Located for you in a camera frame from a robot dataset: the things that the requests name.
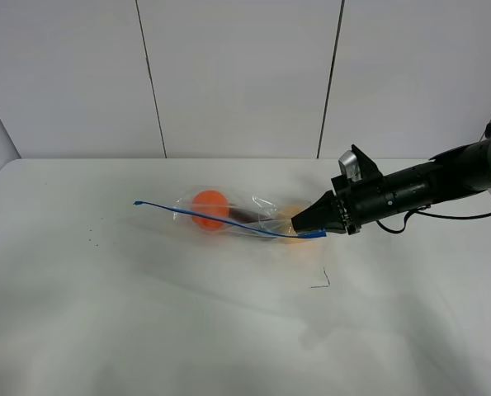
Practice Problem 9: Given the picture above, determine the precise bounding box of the dark purple eggplant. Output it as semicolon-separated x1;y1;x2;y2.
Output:
229;206;269;224

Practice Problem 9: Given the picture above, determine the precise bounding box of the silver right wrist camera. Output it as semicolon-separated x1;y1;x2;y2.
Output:
338;150;361;182

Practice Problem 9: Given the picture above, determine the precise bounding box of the clear zip bag blue seal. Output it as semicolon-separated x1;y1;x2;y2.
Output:
134;187;327;241

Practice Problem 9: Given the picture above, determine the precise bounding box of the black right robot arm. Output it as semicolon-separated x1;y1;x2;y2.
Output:
291;123;491;235

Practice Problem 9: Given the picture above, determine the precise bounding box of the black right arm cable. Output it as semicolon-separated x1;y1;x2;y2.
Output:
375;121;491;234

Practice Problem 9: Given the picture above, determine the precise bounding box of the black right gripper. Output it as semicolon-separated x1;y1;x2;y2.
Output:
291;172;394;235

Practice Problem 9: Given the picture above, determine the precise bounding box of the orange fruit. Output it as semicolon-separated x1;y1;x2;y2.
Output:
191;190;229;231

